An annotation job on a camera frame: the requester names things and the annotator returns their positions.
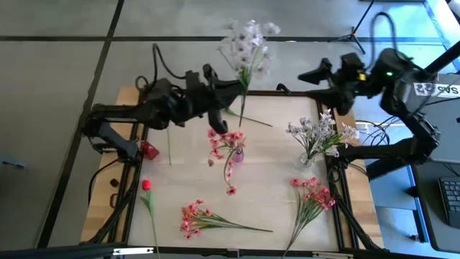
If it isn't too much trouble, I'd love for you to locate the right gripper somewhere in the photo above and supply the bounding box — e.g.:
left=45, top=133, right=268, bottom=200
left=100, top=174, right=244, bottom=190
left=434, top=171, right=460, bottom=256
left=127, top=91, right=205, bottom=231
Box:
left=298, top=59, right=367, bottom=116

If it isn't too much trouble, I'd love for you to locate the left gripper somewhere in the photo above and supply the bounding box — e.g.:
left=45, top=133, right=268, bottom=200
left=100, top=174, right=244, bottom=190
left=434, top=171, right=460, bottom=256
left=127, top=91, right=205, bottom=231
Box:
left=185, top=63, right=249, bottom=112

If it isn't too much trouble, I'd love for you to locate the white flower bunch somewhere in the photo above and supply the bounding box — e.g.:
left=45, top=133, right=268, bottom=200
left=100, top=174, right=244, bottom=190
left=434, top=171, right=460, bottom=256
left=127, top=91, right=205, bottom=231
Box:
left=286, top=109, right=337, bottom=163
left=323, top=122, right=361, bottom=159
left=217, top=19, right=282, bottom=127

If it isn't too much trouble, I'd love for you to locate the pink flower bunch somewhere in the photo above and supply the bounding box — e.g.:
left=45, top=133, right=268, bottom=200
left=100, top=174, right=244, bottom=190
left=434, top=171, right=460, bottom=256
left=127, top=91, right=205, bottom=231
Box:
left=179, top=199, right=274, bottom=241
left=207, top=128, right=248, bottom=161
left=282, top=176, right=337, bottom=259

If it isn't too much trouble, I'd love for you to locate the pink orchid stem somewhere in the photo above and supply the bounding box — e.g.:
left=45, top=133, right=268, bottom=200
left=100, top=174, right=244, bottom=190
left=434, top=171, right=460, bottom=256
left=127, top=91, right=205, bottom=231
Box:
left=207, top=158, right=239, bottom=197

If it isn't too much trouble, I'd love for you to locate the pink glass vase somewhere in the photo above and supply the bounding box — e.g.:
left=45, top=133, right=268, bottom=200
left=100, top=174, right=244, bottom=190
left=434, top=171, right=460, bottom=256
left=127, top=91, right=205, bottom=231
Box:
left=231, top=147, right=246, bottom=163

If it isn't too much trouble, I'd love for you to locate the clear cut-glass vase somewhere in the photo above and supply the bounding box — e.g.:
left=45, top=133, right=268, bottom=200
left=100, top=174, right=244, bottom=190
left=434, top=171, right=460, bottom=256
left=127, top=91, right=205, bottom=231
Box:
left=295, top=150, right=316, bottom=172

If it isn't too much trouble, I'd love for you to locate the red glass vase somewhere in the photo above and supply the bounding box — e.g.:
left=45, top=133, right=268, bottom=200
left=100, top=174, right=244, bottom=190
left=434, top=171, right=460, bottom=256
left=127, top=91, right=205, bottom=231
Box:
left=139, top=140, right=161, bottom=161

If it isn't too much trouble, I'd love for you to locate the black tripod stand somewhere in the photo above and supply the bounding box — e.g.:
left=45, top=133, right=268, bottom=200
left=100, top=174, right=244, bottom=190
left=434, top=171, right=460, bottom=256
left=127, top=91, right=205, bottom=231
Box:
left=328, top=0, right=377, bottom=55

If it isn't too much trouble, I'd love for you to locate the white printed label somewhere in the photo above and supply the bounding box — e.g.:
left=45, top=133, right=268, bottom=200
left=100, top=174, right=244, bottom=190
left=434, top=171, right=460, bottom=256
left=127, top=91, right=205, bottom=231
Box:
left=412, top=81, right=460, bottom=99

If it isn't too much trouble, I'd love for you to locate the black overhead rig beam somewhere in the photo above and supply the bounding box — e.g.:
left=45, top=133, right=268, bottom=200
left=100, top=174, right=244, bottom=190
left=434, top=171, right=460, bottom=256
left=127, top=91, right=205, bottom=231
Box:
left=423, top=40, right=460, bottom=76

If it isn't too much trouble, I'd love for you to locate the grey computer desk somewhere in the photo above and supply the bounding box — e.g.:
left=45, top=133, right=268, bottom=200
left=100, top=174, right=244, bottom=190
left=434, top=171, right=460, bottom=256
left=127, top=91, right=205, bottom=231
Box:
left=409, top=73, right=460, bottom=253

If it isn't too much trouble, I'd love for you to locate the black computer keyboard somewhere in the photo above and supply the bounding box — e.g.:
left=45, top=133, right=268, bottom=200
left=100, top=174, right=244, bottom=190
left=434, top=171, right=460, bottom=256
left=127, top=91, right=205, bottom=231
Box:
left=437, top=176, right=460, bottom=230

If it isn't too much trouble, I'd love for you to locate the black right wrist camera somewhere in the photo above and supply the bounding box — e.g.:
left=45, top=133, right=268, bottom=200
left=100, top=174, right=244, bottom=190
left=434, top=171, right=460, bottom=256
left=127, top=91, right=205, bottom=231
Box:
left=339, top=53, right=366, bottom=75

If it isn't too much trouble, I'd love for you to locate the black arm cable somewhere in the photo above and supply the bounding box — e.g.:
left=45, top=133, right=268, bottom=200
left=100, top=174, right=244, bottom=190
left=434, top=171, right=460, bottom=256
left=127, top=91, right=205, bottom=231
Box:
left=152, top=42, right=188, bottom=81
left=369, top=12, right=400, bottom=70

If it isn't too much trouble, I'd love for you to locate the black diagonal frame strut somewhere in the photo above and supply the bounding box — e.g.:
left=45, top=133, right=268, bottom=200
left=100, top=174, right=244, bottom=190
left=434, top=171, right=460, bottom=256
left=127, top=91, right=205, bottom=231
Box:
left=330, top=194, right=360, bottom=249
left=343, top=201, right=384, bottom=251
left=88, top=185, right=143, bottom=245

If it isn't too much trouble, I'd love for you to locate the silver frame bracket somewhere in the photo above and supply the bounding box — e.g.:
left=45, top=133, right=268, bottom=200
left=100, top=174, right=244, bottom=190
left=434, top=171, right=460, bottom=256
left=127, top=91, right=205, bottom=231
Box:
left=113, top=246, right=155, bottom=256
left=311, top=251, right=355, bottom=259

